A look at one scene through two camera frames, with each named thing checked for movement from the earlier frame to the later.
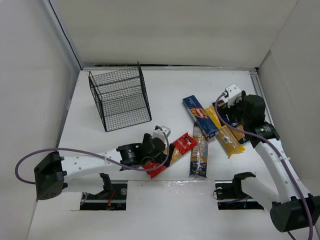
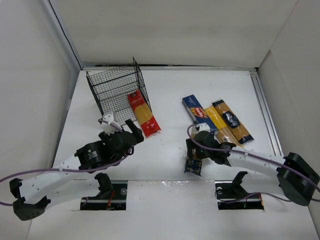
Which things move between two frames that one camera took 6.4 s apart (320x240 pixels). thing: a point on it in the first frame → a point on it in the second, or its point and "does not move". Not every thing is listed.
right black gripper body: (233, 113) → (193, 152)
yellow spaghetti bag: (230, 145) does not move
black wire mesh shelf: (121, 98) does not move
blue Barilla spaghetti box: (201, 116) does not move
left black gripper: (164, 152) → (128, 136)
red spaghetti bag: (183, 144) → (148, 122)
